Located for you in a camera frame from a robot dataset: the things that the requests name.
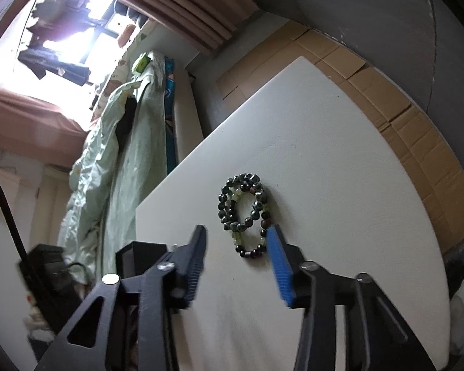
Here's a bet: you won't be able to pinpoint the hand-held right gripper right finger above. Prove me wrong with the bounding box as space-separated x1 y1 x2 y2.
266 224 437 371

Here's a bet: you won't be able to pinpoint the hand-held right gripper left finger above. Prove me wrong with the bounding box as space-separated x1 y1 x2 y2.
35 224 208 371

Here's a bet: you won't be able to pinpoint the black and green beaded bracelet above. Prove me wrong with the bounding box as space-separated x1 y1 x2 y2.
231 190 274 259

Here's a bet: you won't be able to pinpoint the dark green beaded bracelet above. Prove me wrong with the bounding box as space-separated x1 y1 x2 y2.
218 173 264 237

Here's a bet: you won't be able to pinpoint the black gift box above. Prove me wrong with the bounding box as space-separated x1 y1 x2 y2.
115 241 178 279

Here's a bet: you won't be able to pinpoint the bed with green sheet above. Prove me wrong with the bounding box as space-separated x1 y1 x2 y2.
58 50 206 279

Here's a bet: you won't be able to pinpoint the blue mattress pad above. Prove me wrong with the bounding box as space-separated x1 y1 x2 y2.
163 57 179 175

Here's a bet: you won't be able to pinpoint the black garment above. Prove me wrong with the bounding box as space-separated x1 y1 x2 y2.
115 97 138 152

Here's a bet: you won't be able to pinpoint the pink curtain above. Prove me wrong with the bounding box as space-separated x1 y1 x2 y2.
56 0 256 52
0 83 89 168

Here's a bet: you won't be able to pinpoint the printed cartoon pillow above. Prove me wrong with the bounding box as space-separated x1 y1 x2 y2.
90 19 158 121

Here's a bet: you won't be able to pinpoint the orange plush toy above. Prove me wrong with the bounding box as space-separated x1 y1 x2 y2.
118 23 137 46

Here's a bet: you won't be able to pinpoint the dark hanging clothes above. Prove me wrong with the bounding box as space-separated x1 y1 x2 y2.
31 0 94 44

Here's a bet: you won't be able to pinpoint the black cable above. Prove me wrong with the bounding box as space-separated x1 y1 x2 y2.
0 165 30 264

